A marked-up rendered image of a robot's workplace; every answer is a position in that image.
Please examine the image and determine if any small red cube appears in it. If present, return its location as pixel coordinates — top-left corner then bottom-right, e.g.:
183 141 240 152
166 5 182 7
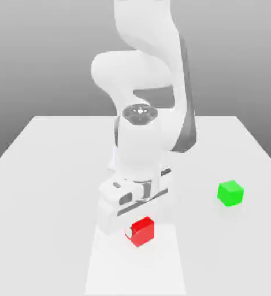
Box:
124 216 155 248

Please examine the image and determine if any small green cube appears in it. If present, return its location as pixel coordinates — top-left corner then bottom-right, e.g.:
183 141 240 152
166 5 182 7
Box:
217 180 245 208

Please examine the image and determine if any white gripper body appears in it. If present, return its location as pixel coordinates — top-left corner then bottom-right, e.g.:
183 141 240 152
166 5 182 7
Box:
97 187 173 236

